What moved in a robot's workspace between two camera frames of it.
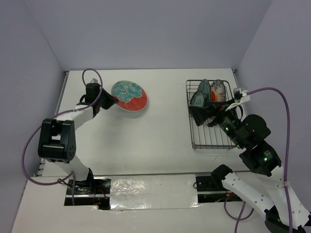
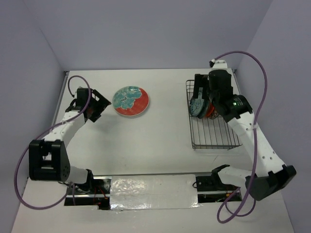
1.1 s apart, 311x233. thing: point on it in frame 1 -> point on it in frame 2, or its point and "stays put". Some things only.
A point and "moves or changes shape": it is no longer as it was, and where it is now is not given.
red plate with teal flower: (129, 95) moves or changes shape
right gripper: (199, 113) -> (200, 80)
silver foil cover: (153, 191) stays put
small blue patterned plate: (197, 100) stays put
